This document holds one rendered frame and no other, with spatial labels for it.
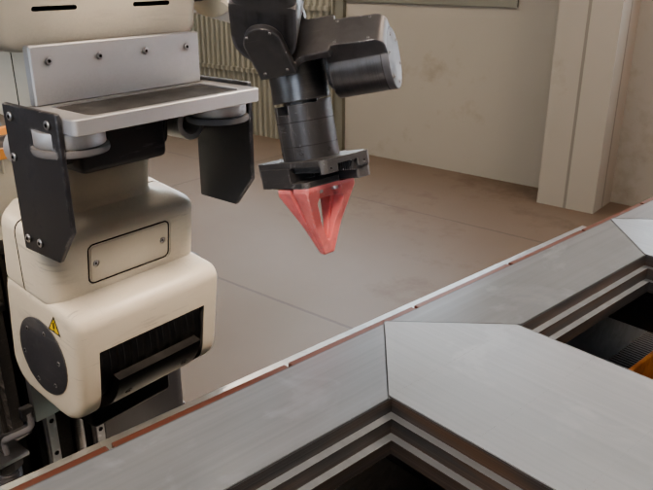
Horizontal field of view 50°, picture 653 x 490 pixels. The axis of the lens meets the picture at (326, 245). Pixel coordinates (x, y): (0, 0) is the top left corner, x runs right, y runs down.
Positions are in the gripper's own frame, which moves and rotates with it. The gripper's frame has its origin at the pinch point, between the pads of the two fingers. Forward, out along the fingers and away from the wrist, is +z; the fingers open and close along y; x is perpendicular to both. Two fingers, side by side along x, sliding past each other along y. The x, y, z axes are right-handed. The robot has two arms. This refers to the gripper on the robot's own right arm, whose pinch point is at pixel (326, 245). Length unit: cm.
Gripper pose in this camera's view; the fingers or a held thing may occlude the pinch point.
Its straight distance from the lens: 72.9
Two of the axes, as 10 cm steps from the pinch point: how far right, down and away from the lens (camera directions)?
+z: 1.6, 9.7, 2.0
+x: -7.2, 2.6, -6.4
